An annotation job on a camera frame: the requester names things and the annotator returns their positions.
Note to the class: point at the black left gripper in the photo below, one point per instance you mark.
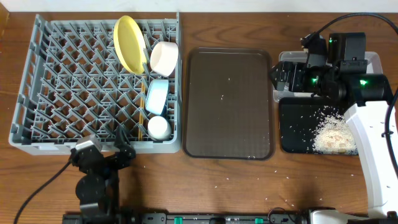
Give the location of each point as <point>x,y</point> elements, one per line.
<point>109,157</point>

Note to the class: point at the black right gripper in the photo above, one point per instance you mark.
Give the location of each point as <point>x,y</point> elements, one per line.
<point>298,70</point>

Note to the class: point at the pale green cup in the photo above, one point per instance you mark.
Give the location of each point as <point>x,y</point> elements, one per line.
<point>159,128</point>

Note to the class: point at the wooden chopstick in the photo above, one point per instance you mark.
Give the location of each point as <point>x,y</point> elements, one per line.
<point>143,109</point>
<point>141,118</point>

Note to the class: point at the light blue bowl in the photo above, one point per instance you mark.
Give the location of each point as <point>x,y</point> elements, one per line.
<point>157,96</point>

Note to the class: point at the yellow round plate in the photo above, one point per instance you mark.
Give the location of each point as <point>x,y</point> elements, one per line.
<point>129,45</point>

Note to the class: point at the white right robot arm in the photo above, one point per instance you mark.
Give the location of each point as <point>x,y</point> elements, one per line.
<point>336,69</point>

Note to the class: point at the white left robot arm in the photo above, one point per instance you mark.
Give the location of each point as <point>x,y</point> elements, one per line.
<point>98,190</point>

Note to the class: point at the black waste tray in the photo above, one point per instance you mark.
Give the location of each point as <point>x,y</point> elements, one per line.
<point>297,122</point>

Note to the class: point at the pile of rice waste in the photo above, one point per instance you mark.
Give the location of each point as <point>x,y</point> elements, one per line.
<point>332,135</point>

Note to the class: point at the dark brown serving tray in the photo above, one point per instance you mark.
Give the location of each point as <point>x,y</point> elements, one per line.
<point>229,104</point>

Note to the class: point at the clear plastic bin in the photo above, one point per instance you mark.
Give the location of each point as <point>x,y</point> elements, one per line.
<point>374,67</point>

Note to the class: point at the grey plastic dish rack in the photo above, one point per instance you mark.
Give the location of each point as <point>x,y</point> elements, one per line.
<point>73,86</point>

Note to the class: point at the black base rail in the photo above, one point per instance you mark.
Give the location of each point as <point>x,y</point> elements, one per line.
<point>275,216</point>

